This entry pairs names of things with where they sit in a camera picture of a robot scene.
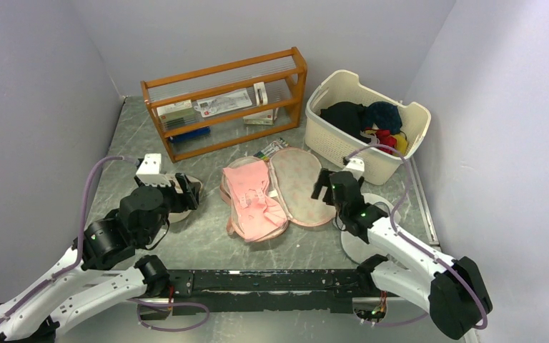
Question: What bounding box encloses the pink floral mesh laundry bag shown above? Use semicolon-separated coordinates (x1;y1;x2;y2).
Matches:
219;146;338;244

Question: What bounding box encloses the pink bra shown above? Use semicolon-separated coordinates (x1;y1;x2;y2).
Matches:
221;156;288;242

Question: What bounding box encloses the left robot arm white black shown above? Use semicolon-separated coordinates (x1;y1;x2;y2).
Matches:
0;173;202;342

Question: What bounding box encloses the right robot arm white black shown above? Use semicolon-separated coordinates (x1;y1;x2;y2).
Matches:
311;169;493;339

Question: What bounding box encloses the beige round mesh laundry bag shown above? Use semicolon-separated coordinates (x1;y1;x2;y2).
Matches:
166;174;204;224

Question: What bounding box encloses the white round mesh laundry bag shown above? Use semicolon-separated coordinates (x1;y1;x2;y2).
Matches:
332;193;400;264

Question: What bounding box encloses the cream plastic laundry basket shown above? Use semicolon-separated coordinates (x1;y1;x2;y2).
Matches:
305;69;431;167

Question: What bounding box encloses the pack of coloured markers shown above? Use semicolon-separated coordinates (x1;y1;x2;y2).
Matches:
254;138;289;162

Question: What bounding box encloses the blue item on lower shelf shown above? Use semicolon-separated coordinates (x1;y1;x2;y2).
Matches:
168;126;211;143

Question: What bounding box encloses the black garment in basket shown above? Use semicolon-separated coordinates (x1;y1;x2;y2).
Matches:
320;101;370;143

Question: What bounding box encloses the red garment in basket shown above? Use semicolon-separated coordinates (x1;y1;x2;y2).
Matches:
363;129;397;154

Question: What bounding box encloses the yellow garment in basket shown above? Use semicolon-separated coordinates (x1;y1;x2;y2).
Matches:
392;132;409;156

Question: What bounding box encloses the white red box left shelf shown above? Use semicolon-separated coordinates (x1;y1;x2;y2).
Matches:
157;100;197;131

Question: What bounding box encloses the orange wooden shelf rack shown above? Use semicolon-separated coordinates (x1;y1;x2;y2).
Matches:
141;46;308;162

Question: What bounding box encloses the white box on shelf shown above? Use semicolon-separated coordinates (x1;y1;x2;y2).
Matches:
243;108;279;126

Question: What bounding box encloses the dark blue garment in basket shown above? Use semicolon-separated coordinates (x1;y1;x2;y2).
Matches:
361;101;402;134

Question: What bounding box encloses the white paper sheet on shelf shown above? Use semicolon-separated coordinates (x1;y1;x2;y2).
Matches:
194;89;252;118

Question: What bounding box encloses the white upright item on shelf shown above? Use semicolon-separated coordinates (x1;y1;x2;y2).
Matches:
253;81;268;106

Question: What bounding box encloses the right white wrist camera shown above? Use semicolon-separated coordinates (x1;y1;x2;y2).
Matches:
343;156;365;174

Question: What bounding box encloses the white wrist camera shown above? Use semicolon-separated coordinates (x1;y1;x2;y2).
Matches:
343;156;365;174
135;153;171;187

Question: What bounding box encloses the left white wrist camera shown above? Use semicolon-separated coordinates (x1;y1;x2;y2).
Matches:
135;153;171;187

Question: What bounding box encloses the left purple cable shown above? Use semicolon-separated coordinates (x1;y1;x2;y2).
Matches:
0;156;211;343

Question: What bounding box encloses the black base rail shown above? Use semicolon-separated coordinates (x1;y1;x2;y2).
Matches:
140;269;380;314

